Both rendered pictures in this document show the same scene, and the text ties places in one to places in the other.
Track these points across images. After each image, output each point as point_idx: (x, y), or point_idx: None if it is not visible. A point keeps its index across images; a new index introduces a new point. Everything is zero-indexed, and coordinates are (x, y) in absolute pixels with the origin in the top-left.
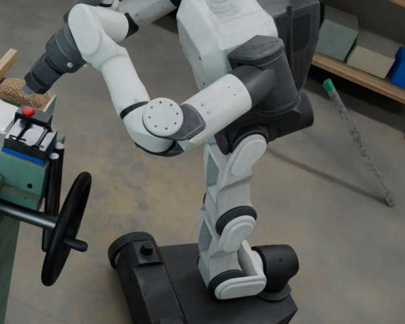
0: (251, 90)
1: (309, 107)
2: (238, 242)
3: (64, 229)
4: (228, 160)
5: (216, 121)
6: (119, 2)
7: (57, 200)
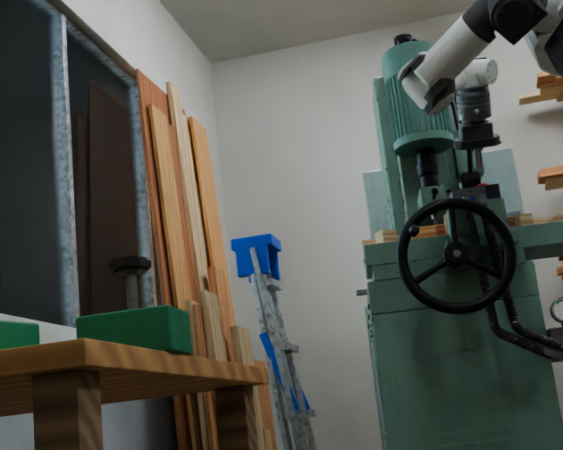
0: (464, 13)
1: None
2: None
3: (409, 220)
4: None
5: (433, 48)
6: None
7: (496, 264)
